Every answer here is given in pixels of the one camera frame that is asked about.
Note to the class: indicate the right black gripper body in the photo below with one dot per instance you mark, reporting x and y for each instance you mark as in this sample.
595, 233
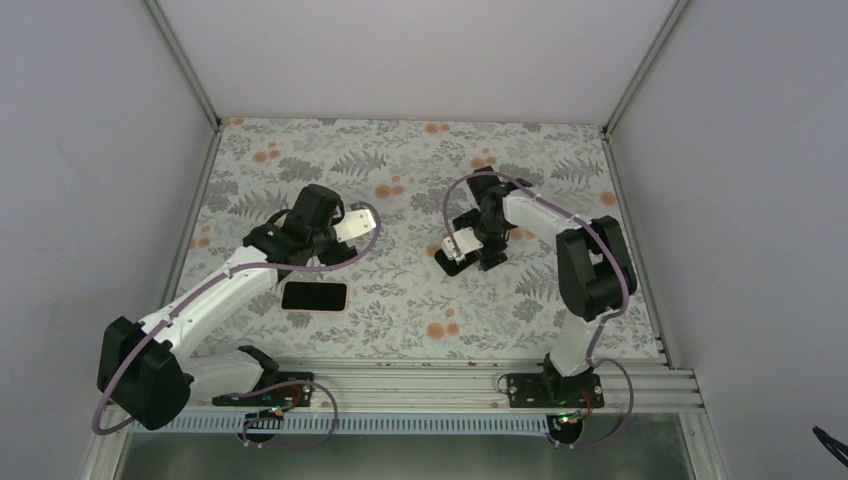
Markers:
495, 226

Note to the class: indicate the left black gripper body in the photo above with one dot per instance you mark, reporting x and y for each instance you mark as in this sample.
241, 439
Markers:
320, 239

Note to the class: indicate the phone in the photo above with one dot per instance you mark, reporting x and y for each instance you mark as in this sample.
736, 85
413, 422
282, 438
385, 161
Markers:
310, 296
453, 267

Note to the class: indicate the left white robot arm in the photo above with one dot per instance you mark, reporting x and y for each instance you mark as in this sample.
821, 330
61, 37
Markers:
147, 372

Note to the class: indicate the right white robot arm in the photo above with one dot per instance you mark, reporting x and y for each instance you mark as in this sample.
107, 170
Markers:
595, 276

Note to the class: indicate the phone in pink case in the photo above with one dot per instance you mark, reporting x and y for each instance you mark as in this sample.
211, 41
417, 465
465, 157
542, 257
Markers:
310, 296

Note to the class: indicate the floral patterned table mat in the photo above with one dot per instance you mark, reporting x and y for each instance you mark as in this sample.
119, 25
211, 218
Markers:
400, 302

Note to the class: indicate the black object at edge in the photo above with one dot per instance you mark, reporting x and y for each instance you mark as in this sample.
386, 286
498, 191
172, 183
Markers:
834, 446

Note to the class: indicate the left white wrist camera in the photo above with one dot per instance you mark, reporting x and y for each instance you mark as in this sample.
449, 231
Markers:
354, 224

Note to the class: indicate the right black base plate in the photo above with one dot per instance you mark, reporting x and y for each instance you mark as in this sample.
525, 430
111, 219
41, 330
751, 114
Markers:
543, 390

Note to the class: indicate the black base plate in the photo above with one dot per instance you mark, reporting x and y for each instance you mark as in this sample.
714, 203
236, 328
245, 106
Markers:
543, 390
295, 394

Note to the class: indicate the right aluminium frame post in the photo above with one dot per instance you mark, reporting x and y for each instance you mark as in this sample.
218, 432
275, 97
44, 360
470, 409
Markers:
656, 47

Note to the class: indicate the aluminium frame post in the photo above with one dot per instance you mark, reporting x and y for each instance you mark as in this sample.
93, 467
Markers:
656, 47
176, 50

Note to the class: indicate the aluminium mounting rail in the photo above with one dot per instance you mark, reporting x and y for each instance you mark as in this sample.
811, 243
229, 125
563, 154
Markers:
476, 386

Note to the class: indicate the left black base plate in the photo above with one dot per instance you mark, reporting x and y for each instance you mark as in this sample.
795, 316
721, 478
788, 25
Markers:
295, 394

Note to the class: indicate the slotted grey cable duct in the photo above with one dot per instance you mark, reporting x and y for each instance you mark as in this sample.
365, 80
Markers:
232, 422

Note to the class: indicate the left aluminium frame post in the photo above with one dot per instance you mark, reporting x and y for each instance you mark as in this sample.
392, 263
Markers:
176, 50

